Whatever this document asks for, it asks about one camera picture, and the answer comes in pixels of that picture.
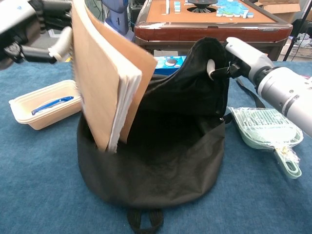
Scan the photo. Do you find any green dustpan in plastic wrap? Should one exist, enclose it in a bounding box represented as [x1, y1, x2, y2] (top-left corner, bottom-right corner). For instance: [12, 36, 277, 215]
[228, 106, 304, 180]

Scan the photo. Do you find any cardboard box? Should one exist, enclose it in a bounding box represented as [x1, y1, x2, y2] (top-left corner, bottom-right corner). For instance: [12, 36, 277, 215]
[253, 0, 302, 22]

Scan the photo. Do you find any black fabric backpack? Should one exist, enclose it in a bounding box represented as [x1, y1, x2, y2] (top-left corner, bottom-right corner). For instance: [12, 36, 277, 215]
[77, 37, 266, 234]

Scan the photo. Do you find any brown mahjong table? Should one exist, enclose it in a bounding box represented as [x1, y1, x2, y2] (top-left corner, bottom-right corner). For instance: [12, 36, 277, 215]
[134, 0, 293, 61]

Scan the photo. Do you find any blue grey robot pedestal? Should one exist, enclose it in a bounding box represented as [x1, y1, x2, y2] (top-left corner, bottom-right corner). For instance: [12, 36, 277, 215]
[102, 0, 135, 39]

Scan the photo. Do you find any brown spiral notebook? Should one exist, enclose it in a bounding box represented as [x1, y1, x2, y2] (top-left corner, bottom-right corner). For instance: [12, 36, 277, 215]
[70, 0, 158, 154]

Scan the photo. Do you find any black tripod stand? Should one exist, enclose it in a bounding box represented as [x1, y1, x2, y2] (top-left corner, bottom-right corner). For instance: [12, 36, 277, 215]
[282, 0, 312, 61]

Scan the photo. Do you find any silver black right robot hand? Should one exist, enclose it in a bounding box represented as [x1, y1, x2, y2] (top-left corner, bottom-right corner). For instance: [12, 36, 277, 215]
[206, 37, 275, 85]

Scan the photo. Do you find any blue snack packet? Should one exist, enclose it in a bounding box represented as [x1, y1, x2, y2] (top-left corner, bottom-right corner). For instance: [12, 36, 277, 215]
[31, 96, 75, 116]

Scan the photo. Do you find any beige plastic food container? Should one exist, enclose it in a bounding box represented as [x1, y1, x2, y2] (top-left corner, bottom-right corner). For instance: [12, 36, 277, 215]
[8, 79, 83, 131]

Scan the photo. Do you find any blue Oreo cookie box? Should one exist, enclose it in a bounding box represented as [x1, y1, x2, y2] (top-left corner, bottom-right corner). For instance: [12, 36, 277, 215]
[154, 55, 187, 76]

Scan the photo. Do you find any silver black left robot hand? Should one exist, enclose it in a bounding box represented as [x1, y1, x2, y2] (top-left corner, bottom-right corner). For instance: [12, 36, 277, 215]
[0, 0, 74, 70]

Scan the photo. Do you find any blue table cover cloth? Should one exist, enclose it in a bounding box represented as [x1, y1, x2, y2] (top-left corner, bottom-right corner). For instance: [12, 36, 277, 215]
[0, 59, 312, 234]

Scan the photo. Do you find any blue mahjong tile pile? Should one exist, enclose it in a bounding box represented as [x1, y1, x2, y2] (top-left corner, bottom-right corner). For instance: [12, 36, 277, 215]
[215, 0, 254, 19]

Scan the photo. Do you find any white plastic basket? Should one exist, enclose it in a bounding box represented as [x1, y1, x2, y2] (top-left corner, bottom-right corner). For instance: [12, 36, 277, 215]
[284, 43, 312, 59]

